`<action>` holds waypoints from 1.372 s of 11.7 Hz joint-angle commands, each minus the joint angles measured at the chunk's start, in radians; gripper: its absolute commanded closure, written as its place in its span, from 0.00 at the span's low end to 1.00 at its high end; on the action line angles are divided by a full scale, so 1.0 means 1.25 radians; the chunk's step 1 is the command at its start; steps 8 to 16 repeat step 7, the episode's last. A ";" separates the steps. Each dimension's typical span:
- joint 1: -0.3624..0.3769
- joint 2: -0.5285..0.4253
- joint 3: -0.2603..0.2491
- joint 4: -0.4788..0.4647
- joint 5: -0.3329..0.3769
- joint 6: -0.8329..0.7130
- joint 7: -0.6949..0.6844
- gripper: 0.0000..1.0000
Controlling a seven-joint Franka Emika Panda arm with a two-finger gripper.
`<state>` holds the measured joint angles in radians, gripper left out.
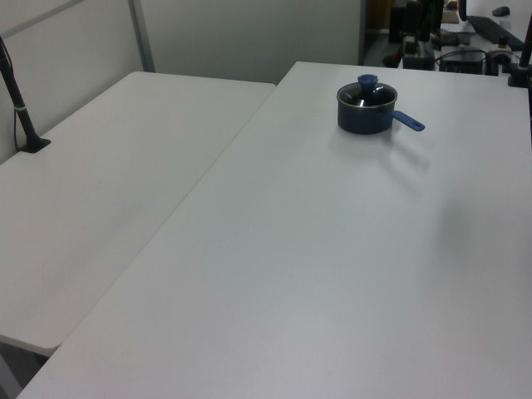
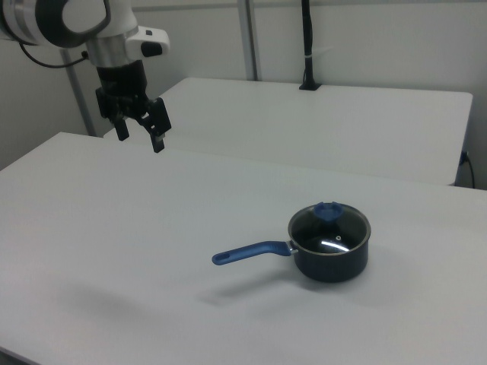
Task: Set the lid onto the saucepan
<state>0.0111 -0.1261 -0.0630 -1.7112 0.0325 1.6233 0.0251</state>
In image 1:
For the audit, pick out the glass lid with blue knob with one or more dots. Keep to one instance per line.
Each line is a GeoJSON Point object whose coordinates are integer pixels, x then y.
{"type": "Point", "coordinates": [366, 81]}

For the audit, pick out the dark equipment stack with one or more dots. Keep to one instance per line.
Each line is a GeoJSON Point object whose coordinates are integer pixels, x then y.
{"type": "Point", "coordinates": [409, 33]}

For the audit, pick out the black electronics box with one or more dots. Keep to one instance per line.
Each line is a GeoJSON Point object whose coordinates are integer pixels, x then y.
{"type": "Point", "coordinates": [463, 62]}

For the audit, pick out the emergency stop button box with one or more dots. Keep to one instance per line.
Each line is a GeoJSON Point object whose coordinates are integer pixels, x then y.
{"type": "Point", "coordinates": [502, 47]}

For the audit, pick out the black computer keyboard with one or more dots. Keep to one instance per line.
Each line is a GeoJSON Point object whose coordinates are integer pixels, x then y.
{"type": "Point", "coordinates": [494, 29]}

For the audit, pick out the black computer mouse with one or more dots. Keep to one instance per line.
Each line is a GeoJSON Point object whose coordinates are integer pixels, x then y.
{"type": "Point", "coordinates": [501, 11]}

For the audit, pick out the grey partition frame post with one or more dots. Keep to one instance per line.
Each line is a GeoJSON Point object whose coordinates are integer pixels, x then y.
{"type": "Point", "coordinates": [141, 37]}

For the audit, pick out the black camera pole with clamp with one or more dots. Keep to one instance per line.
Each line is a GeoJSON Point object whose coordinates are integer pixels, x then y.
{"type": "Point", "coordinates": [23, 120]}
{"type": "Point", "coordinates": [524, 58]}

